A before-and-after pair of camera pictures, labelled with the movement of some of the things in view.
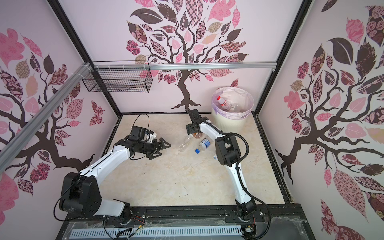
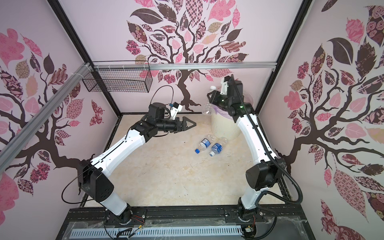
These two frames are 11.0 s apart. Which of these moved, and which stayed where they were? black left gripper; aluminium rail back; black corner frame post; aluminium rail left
Moved: black left gripper
Stayed: aluminium rail left; aluminium rail back; black corner frame post
